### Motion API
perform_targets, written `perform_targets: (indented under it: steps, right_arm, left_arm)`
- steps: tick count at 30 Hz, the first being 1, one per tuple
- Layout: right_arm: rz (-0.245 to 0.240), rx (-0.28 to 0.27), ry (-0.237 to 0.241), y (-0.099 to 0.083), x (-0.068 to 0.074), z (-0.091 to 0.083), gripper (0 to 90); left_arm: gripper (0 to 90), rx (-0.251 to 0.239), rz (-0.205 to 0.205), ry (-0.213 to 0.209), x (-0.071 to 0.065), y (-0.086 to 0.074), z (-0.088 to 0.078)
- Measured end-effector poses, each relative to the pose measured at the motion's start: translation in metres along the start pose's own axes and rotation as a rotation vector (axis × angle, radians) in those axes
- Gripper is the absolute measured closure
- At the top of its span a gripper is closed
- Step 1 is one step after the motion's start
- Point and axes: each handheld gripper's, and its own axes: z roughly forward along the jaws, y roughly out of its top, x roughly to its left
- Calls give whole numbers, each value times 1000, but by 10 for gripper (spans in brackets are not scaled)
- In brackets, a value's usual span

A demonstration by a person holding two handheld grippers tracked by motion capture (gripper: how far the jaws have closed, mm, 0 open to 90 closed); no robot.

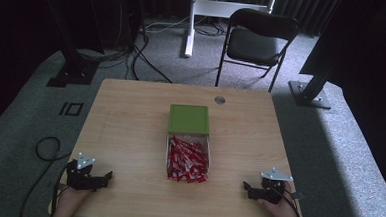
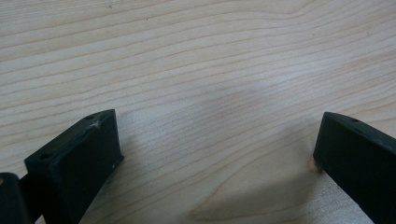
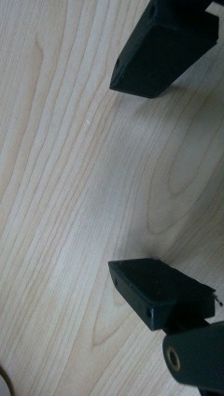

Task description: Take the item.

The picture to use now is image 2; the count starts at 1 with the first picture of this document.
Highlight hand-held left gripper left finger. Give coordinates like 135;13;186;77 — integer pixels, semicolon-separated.
23;108;125;224

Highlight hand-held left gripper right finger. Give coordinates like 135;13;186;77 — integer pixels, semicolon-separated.
313;111;396;224

